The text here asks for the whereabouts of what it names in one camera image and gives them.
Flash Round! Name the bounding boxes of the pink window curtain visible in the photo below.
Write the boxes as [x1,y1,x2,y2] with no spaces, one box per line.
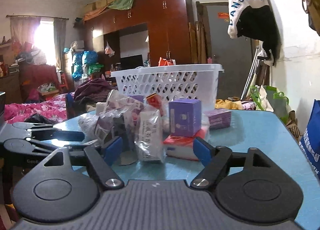
[10,16,41,53]

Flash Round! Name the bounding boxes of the black television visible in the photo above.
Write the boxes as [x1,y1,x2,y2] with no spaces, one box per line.
[120,54,144,70]

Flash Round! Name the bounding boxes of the clear bag with label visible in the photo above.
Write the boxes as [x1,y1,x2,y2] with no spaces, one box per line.
[135,107,164,163]

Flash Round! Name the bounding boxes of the green white tote bag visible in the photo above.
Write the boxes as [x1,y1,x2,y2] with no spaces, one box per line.
[249,85,290,124]

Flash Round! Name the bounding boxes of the plastic bag purple items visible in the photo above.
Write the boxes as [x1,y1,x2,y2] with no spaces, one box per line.
[78,90,145,152]

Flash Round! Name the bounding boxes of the brown wooden wardrobe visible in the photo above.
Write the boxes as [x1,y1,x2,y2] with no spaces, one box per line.
[84,0,197,69]

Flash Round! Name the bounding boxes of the yellow blanket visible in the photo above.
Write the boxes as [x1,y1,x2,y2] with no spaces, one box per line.
[215,99,243,110]

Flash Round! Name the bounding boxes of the small red packet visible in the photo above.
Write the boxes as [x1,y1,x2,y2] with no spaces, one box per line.
[146,93,164,116]

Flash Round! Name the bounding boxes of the purple box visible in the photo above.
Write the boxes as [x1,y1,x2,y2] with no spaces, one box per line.
[169,99,202,137]

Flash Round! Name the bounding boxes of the grey door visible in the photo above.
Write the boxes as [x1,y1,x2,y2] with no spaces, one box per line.
[197,2,253,99]

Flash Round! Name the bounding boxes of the red tissue pack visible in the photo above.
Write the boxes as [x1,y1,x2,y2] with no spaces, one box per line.
[163,126,209,161]

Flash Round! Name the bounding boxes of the purple clothes pile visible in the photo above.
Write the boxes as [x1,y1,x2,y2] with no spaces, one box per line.
[73,78,116,103]

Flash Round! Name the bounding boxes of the metal crutches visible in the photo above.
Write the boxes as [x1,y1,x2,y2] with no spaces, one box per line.
[240,46,260,100]

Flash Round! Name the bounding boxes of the blue plastic bags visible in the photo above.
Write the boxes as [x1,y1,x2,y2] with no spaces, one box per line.
[72,51,98,81]

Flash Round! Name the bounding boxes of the blue shopping bag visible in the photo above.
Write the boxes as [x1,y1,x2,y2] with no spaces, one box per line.
[299,100,320,178]

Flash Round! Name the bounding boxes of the pink floral bed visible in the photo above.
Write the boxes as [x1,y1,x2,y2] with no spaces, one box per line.
[4,94,67,124]

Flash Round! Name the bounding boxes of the white plastic basket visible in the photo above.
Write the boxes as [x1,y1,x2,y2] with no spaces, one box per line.
[111,64,224,111]

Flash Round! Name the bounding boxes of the orange white plastic bag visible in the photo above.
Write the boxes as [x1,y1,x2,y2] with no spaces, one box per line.
[158,57,175,66]

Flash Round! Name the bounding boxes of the flat purple packet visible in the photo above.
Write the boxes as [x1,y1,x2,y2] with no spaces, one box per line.
[204,108,232,130]

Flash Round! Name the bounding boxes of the white black hanging jacket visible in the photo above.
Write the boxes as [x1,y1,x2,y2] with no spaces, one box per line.
[227,0,279,65]

